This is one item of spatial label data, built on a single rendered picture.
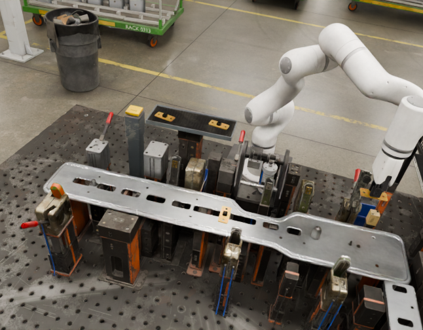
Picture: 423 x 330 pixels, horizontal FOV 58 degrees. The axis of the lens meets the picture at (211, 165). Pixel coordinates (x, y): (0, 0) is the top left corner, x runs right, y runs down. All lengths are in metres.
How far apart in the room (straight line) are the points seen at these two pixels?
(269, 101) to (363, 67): 0.52
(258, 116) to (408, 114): 0.72
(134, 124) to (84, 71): 2.48
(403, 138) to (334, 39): 0.37
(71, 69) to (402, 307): 3.54
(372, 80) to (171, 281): 1.05
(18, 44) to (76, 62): 1.14
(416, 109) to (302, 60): 0.44
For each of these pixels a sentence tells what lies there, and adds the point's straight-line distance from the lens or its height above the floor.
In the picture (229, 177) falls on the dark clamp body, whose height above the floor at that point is 1.05.
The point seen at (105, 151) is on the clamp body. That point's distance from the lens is 1.69.
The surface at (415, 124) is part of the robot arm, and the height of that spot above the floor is 1.55.
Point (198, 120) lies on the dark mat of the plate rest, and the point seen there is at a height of 1.16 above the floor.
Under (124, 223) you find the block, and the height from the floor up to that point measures 1.03.
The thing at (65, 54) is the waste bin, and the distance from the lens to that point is 4.08.
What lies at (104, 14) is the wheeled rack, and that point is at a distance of 5.48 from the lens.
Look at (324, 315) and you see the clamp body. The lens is 1.44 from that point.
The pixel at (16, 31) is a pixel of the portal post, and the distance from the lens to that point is 5.01.
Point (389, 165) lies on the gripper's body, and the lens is 1.21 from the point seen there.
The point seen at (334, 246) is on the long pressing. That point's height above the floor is 1.00.
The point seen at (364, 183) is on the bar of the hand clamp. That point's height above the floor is 1.17.
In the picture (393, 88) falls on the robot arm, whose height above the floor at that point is 1.58.
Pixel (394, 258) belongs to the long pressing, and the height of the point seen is 1.00.
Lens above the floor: 2.06
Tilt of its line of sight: 39 degrees down
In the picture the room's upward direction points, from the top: 7 degrees clockwise
